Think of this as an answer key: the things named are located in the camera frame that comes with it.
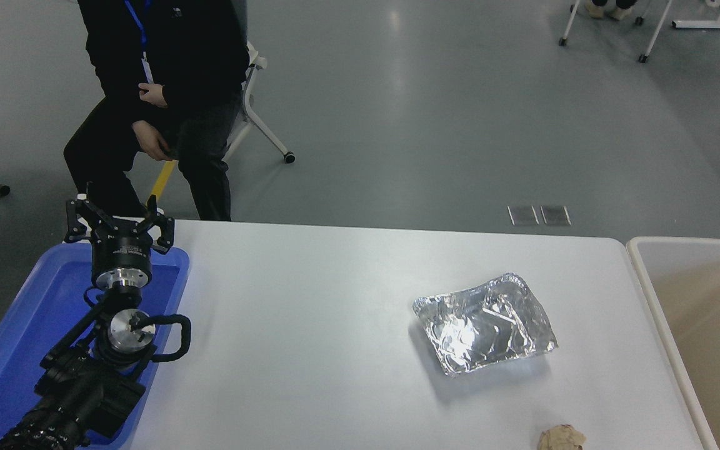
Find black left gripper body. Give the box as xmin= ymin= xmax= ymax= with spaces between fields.
xmin=91 ymin=218 xmax=154 ymax=278

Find blue lanyard with badge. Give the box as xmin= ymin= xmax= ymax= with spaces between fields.
xmin=124 ymin=0 xmax=156 ymax=86

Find person's right hand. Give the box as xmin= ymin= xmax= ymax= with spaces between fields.
xmin=131 ymin=119 xmax=172 ymax=162

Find person's left hand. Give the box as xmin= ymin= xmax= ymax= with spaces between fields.
xmin=138 ymin=83 xmax=169 ymax=109

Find blue plastic tray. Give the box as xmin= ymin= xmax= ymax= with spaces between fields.
xmin=0 ymin=242 xmax=191 ymax=449

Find seated person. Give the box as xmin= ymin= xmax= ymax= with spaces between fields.
xmin=63 ymin=0 xmax=252 ymax=223

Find crumpled silver foil tray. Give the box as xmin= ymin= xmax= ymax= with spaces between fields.
xmin=413 ymin=272 xmax=558 ymax=377

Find metal floor plate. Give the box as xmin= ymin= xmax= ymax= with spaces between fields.
xmin=508 ymin=205 xmax=539 ymax=227
xmin=540 ymin=205 xmax=573 ymax=227

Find crumpled tan paper ball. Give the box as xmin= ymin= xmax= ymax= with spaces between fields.
xmin=536 ymin=424 xmax=587 ymax=450

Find person's feet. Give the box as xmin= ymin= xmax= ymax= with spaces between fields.
xmin=585 ymin=0 xmax=636 ymax=20

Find white wheeled chair legs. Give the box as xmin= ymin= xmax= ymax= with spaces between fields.
xmin=558 ymin=0 xmax=674 ymax=64

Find large pale bin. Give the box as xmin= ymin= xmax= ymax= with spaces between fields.
xmin=626 ymin=236 xmax=720 ymax=450

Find white wheeled stand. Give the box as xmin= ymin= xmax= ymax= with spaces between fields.
xmin=672 ymin=0 xmax=720 ymax=30

